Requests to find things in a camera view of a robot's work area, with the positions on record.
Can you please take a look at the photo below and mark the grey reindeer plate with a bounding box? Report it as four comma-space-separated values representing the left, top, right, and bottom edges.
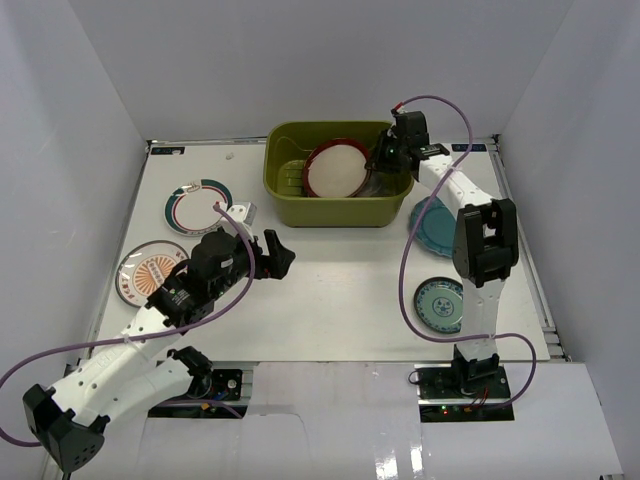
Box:
356, 172, 387, 198

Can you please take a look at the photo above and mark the dark red rimmed plate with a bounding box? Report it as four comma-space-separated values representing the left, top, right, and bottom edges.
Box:
302, 138, 370, 199

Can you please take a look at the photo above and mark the teal scalloped plate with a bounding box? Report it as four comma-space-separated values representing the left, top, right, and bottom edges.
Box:
409, 196, 456, 259

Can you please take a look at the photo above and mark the white plate teal rim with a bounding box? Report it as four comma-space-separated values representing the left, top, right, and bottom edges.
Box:
164, 179, 233, 236

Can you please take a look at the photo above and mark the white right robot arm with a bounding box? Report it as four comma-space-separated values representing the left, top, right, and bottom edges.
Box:
367, 110, 519, 399

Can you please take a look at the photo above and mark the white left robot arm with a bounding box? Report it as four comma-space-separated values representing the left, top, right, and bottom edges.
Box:
22, 228, 296, 474

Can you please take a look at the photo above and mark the olive green plastic bin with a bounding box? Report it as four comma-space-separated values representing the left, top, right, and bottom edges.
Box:
263, 120, 413, 228

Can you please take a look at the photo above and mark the right blue table label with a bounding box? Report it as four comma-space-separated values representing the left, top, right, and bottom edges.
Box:
451, 143, 487, 152

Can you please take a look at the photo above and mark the blue table label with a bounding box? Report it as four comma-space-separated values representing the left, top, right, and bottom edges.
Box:
451, 143, 487, 152
150, 146, 185, 155

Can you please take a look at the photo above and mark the orange sunburst plate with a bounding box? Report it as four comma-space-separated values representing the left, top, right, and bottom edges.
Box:
115, 240, 188, 307

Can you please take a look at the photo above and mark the left blue table label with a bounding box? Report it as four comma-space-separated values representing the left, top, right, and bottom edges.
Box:
150, 146, 185, 155

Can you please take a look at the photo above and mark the small blue white plate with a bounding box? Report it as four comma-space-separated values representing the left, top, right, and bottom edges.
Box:
413, 277, 463, 334

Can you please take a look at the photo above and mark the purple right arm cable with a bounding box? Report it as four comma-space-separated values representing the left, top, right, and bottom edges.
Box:
392, 95, 538, 412

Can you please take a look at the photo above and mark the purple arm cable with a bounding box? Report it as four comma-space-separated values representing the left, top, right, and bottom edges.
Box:
392, 95, 538, 412
0, 202, 259, 447

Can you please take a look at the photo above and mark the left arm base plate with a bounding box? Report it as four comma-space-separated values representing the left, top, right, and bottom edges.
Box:
147, 369, 248, 419

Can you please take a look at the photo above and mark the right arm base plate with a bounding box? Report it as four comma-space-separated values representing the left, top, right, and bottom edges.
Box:
407, 366, 515, 424

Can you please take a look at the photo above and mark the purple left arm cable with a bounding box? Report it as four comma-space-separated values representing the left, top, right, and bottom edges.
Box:
0, 202, 259, 447

